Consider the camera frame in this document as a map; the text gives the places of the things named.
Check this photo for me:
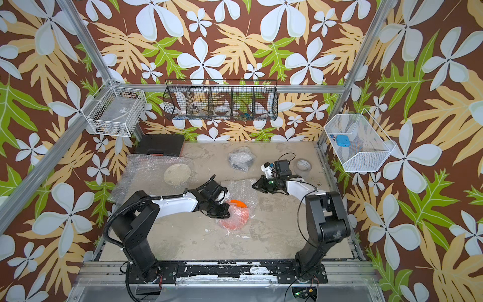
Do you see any black plastic case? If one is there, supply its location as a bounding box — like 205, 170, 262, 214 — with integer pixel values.
134, 134, 185, 157

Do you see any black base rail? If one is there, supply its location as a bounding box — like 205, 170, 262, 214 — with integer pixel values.
120, 259, 328, 285

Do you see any cream dinner plate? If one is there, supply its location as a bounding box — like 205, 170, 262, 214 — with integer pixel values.
163, 164, 191, 186

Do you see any white wire basket right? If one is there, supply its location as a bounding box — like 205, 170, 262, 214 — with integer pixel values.
324, 109, 396, 174

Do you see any white wire basket left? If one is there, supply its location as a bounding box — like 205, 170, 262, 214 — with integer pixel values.
82, 80, 147, 137

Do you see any clear tape roll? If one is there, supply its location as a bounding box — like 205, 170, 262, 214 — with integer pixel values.
296, 159, 312, 172

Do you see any white wire basket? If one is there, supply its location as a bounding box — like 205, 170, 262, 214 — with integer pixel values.
324, 109, 396, 174
82, 80, 147, 137

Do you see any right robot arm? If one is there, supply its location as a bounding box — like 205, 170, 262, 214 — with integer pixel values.
252, 160, 351, 281

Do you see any black wire basket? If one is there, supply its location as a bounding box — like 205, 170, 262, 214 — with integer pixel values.
162, 79, 279, 122

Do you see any blue small object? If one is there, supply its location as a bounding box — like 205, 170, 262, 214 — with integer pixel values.
336, 135, 351, 147

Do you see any orange dinner plate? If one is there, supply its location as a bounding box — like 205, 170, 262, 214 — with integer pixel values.
219, 200, 250, 230

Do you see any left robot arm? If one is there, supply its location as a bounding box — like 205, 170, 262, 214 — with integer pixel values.
103, 176, 230, 282

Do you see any bubble wrap pile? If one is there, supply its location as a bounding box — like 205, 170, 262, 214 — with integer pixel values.
108, 154, 195, 205

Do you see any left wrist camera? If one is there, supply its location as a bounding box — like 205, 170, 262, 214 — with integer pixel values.
216, 189, 230, 204

